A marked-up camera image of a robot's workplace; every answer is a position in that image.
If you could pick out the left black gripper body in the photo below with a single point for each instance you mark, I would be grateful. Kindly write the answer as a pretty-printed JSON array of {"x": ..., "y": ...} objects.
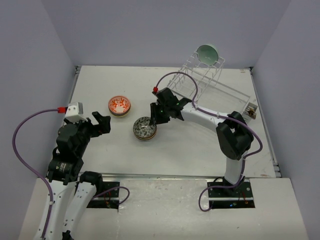
[{"x": 87, "y": 129}]

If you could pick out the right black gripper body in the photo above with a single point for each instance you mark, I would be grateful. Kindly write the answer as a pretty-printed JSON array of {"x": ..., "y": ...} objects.
[{"x": 165, "y": 107}]

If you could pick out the black speckled bowl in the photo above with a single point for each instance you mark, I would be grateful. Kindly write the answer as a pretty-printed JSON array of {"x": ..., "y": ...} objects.
[{"x": 142, "y": 127}]

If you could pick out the orange floral bowl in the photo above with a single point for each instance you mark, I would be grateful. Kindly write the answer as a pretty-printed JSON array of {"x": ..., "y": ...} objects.
[{"x": 120, "y": 101}]

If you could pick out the yellow leaf pattern bowl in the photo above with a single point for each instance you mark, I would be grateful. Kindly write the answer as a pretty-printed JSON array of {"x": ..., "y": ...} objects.
[{"x": 145, "y": 136}]

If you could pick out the pale green bowl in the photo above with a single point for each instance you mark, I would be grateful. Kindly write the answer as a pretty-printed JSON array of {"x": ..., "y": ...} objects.
[{"x": 207, "y": 54}]

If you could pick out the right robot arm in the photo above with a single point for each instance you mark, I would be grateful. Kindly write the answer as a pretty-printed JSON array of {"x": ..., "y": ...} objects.
[{"x": 233, "y": 136}]

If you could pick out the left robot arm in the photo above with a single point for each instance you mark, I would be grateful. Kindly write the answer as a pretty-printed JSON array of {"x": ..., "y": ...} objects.
[{"x": 69, "y": 191}]

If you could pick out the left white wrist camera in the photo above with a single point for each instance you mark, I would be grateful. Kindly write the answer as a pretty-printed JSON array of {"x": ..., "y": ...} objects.
[{"x": 75, "y": 113}]

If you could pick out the white wire dish rack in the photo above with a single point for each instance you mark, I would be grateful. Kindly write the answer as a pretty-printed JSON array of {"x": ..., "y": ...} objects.
[{"x": 219, "y": 89}]

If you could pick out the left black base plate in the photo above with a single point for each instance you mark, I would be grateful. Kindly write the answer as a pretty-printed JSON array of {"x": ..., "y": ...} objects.
[{"x": 108, "y": 200}]

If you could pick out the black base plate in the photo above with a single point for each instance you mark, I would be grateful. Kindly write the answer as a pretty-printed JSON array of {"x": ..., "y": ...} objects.
[
  {"x": 239, "y": 198},
  {"x": 108, "y": 200}
]

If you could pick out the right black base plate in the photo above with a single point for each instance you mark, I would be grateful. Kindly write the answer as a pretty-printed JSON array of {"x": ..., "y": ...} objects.
[{"x": 239, "y": 198}]

